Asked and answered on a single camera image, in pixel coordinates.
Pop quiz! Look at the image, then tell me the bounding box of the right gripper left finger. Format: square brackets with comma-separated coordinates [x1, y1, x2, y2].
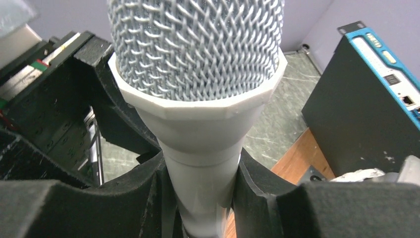
[0, 153, 179, 238]

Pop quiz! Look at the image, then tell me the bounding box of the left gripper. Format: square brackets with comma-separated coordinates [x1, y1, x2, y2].
[0, 32, 160, 184]

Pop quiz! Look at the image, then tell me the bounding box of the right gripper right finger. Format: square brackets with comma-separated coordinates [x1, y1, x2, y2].
[232, 150, 420, 238]

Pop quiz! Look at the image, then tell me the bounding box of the white microphone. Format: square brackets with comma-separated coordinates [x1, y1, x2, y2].
[106, 0, 287, 238]

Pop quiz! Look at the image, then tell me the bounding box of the wooden board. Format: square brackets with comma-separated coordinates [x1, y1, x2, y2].
[225, 129, 335, 238]

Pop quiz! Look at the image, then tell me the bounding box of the metal bracket fixture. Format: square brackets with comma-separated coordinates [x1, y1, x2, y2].
[297, 155, 420, 186]

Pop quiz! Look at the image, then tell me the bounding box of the blue network switch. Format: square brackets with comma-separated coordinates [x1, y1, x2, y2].
[302, 21, 420, 176]

